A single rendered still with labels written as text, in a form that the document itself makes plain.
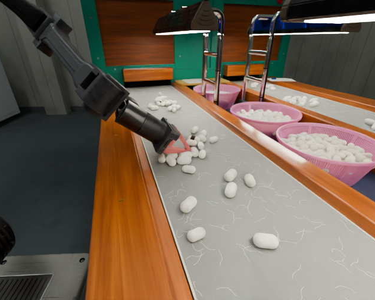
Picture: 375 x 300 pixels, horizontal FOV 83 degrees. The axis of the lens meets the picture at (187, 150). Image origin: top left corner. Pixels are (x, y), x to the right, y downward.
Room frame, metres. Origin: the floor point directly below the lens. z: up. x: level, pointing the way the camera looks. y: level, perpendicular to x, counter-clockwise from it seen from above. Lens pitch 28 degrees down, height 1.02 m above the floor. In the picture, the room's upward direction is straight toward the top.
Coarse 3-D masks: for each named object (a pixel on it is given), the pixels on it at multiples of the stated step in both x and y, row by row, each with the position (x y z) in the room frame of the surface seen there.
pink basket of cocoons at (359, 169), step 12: (276, 132) 0.59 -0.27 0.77; (288, 132) 0.65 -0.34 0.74; (300, 132) 0.66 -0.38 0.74; (324, 132) 0.64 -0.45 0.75; (348, 132) 0.61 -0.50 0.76; (360, 144) 0.56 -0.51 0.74; (372, 144) 0.53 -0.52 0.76; (312, 156) 0.44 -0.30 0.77; (336, 168) 0.42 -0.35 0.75; (348, 168) 0.42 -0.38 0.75; (360, 168) 0.42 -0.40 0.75; (372, 168) 0.44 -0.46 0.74; (348, 180) 0.43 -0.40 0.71
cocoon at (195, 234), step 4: (196, 228) 0.24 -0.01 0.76; (200, 228) 0.24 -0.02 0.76; (188, 232) 0.23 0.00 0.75; (192, 232) 0.23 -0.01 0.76; (196, 232) 0.23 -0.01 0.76; (200, 232) 0.23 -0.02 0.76; (204, 232) 0.23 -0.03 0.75; (188, 236) 0.22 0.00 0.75; (192, 236) 0.22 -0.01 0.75; (196, 236) 0.22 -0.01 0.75; (200, 236) 0.22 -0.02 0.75; (204, 236) 0.23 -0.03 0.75; (192, 240) 0.22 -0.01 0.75; (196, 240) 0.22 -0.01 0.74
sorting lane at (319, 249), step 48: (144, 96) 1.15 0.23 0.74; (144, 144) 0.57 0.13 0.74; (240, 144) 0.57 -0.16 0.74; (192, 192) 0.34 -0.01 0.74; (240, 192) 0.34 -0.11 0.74; (288, 192) 0.34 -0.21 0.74; (240, 240) 0.23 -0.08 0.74; (288, 240) 0.23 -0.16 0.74; (336, 240) 0.23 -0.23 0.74; (192, 288) 0.15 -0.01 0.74; (240, 288) 0.16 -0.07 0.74; (288, 288) 0.16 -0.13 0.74; (336, 288) 0.16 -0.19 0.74
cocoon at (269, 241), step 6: (258, 234) 0.22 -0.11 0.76; (264, 234) 0.22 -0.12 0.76; (270, 234) 0.22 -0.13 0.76; (258, 240) 0.21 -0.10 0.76; (264, 240) 0.21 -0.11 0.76; (270, 240) 0.21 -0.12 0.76; (276, 240) 0.21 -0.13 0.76; (258, 246) 0.21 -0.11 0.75; (264, 246) 0.21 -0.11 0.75; (270, 246) 0.21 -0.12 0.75; (276, 246) 0.21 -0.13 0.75
